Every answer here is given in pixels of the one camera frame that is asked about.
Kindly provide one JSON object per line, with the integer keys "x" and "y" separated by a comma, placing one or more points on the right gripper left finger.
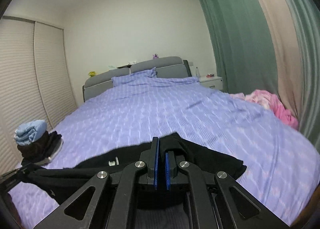
{"x": 151, "y": 159}

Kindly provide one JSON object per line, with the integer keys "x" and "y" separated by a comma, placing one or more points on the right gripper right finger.
{"x": 172, "y": 169}

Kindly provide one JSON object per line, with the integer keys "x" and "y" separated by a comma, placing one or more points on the black pants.
{"x": 62, "y": 183}

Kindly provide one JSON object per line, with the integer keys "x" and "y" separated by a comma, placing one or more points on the purple striped pillow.
{"x": 123, "y": 80}

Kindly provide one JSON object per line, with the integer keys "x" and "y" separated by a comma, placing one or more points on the grey upholstered headboard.
{"x": 166, "y": 67}

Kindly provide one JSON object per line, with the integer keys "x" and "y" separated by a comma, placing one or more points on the clear bottle on nightstand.
{"x": 197, "y": 72}

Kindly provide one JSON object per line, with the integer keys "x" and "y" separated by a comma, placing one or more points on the white nightstand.
{"x": 213, "y": 82}

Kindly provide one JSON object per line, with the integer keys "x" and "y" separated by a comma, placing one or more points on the yellow toy on headboard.
{"x": 92, "y": 74}

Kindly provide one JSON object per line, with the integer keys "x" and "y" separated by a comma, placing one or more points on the purple floral bed cover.
{"x": 282, "y": 165}

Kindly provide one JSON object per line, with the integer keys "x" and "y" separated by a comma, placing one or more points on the dark folded clothes stack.
{"x": 43, "y": 151}

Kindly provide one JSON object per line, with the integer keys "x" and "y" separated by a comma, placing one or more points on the pink blanket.
{"x": 271, "y": 102}

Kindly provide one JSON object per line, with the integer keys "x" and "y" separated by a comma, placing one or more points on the light blue folded cloth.
{"x": 30, "y": 132}

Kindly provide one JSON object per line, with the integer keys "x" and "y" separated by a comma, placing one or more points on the beige louvered wardrobe door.
{"x": 34, "y": 81}

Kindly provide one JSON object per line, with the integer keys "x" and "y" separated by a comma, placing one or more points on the green curtain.
{"x": 242, "y": 44}

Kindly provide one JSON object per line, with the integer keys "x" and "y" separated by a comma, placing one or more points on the beige curtain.
{"x": 286, "y": 49}

